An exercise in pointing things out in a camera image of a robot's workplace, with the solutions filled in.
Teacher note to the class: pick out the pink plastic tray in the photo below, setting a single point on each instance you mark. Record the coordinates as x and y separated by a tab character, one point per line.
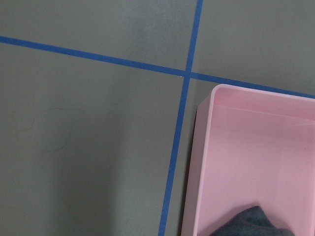
252	148

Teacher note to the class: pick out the grey cleaning cloth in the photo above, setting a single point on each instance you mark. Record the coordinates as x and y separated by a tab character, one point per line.
251	222

